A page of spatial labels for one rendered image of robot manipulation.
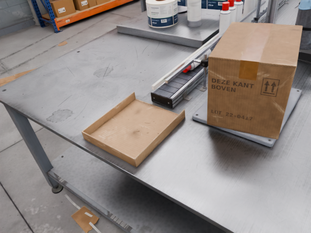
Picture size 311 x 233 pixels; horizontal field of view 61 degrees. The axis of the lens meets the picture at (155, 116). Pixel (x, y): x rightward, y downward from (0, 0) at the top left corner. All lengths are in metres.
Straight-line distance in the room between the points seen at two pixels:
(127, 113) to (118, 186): 0.65
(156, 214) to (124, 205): 0.19
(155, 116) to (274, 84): 0.46
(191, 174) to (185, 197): 0.08
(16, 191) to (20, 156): 0.37
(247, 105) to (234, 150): 0.15
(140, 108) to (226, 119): 0.37
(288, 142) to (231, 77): 0.31
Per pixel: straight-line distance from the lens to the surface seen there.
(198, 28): 1.72
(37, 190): 2.12
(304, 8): 1.45
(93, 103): 1.21
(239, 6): 1.58
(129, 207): 1.53
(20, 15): 5.60
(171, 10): 1.76
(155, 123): 1.02
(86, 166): 1.80
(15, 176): 2.31
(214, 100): 0.90
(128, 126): 1.03
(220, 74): 0.85
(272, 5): 1.68
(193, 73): 1.23
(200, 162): 0.87
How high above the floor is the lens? 1.49
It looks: 38 degrees down
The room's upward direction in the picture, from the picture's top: 7 degrees counter-clockwise
